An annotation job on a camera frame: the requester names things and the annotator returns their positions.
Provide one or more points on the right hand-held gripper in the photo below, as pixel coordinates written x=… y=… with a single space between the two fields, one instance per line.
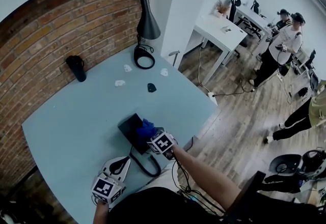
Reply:
x=161 y=142

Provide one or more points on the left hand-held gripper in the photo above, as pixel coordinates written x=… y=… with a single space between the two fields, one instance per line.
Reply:
x=104 y=188

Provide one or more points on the blue microfibre cloth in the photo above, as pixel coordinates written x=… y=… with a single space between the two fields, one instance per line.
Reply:
x=145 y=128

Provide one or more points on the person's left forearm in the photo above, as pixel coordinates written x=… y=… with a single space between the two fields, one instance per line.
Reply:
x=102 y=212

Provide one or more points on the person's right forearm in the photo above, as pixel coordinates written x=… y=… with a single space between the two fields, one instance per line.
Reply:
x=203 y=174

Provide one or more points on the black telephone base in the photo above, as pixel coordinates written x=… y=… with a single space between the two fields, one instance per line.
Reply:
x=135 y=119

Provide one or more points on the small black plastic piece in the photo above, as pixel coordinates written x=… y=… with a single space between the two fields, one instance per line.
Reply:
x=151 y=87

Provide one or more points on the person's black shirt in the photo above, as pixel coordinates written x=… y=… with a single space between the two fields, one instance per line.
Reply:
x=165 y=207

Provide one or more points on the white power strip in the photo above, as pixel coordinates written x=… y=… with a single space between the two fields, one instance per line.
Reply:
x=212 y=98

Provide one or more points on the small white plastic piece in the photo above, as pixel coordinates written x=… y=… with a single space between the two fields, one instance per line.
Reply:
x=164 y=72
x=119 y=83
x=127 y=68

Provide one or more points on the dark brown chair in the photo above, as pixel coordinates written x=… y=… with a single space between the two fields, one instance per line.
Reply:
x=252 y=182

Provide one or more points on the black drinking bottle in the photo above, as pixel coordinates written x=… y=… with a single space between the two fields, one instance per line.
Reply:
x=77 y=69

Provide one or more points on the white office desk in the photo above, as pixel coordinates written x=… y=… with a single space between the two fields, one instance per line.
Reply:
x=252 y=18
x=216 y=39

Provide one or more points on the black desk lamp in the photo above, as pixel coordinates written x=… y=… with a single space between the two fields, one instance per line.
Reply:
x=147 y=24

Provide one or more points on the black office chair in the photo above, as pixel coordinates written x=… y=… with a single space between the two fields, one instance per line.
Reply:
x=233 y=9
x=285 y=164
x=255 y=6

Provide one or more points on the small white desk item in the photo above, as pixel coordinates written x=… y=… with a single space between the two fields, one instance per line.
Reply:
x=226 y=30

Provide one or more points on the dried plant in pot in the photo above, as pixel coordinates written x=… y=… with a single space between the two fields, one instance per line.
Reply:
x=221 y=9

